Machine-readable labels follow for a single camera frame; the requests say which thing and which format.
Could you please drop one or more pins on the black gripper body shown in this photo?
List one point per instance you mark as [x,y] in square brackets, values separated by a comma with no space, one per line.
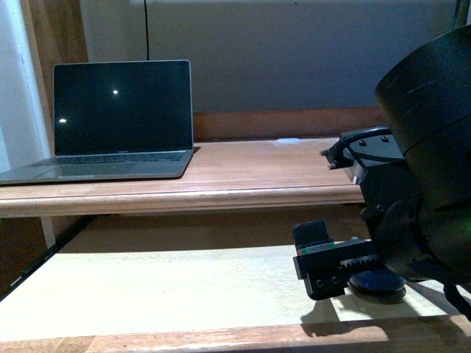
[392,197]

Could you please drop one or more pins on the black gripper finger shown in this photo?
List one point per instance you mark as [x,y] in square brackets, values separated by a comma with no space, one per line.
[317,261]

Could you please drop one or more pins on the dark grey computer mouse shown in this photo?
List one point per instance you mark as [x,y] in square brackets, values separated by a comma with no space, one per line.
[378,283]

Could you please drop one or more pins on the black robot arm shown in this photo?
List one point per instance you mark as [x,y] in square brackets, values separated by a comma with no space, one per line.
[414,175]

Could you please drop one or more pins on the wooden desk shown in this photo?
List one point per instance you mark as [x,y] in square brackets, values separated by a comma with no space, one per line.
[237,164]

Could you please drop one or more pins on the wooden pull-out keyboard drawer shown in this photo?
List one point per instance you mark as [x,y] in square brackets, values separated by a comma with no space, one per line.
[134,285]

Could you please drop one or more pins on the silver laptop black screen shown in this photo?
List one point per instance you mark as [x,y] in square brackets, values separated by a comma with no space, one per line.
[117,121]

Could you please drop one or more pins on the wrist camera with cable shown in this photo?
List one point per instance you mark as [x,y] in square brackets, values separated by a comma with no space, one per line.
[358,150]

